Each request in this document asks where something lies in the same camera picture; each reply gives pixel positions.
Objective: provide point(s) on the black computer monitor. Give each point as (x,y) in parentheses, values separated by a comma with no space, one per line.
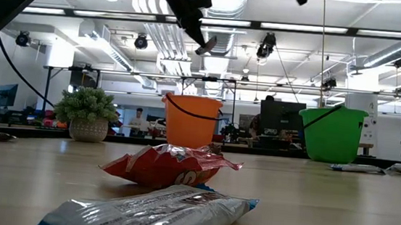
(282,115)

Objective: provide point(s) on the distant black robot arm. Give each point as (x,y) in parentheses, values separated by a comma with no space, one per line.
(233,131)

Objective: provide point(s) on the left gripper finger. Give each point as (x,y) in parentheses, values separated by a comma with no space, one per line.
(196,32)

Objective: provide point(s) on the person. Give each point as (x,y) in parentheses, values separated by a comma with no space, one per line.
(269,97)
(138,121)

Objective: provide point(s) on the black overhead frame beam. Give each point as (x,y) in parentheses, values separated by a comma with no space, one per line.
(302,27)

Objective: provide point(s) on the silver ceiling air duct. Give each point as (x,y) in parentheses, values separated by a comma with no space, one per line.
(225,38)

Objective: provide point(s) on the monitor on arm mount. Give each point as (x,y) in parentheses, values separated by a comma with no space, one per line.
(7,95)

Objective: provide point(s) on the red Skittles candy bag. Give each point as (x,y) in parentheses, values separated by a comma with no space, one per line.
(166,168)

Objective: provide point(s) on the green plastic bucket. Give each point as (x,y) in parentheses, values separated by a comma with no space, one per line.
(333,138)

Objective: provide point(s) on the orange plastic bucket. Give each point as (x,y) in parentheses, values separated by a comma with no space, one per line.
(188,126)

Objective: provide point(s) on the artificial green potted plant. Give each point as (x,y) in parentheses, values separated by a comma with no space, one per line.
(86,109)

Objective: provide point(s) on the brown candy bars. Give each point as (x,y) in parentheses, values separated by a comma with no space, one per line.
(207,45)

